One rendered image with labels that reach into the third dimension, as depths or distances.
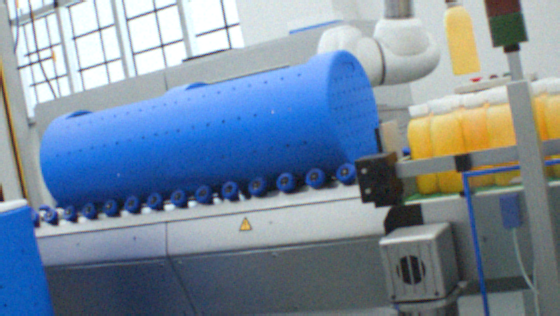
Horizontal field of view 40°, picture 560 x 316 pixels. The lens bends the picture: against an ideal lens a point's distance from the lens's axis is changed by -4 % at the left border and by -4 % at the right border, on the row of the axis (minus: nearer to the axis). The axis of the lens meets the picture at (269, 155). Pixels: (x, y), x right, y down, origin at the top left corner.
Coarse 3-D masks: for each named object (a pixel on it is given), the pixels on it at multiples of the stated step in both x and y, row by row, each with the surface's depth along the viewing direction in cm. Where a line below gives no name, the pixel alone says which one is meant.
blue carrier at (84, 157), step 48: (192, 96) 189; (240, 96) 181; (288, 96) 174; (336, 96) 172; (48, 144) 210; (96, 144) 200; (144, 144) 192; (192, 144) 186; (240, 144) 180; (336, 144) 170; (96, 192) 205; (144, 192) 200; (192, 192) 196
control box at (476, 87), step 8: (536, 72) 191; (488, 80) 189; (496, 80) 188; (504, 80) 187; (536, 80) 190; (456, 88) 193; (464, 88) 192; (472, 88) 191; (480, 88) 190; (488, 88) 189
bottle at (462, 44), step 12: (456, 12) 176; (468, 12) 178; (444, 24) 179; (456, 24) 176; (468, 24) 176; (456, 36) 177; (468, 36) 176; (456, 48) 177; (468, 48) 176; (456, 60) 178; (468, 60) 177; (456, 72) 179; (468, 72) 177
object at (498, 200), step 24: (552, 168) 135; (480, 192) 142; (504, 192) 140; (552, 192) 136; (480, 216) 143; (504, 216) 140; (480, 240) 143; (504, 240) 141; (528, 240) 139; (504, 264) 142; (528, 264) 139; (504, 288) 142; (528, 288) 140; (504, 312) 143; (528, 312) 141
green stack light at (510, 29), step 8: (496, 16) 125; (504, 16) 124; (512, 16) 124; (520, 16) 124; (488, 24) 127; (496, 24) 125; (504, 24) 124; (512, 24) 124; (520, 24) 124; (496, 32) 125; (504, 32) 124; (512, 32) 124; (520, 32) 124; (496, 40) 125; (504, 40) 124; (512, 40) 124; (520, 40) 124; (528, 40) 125
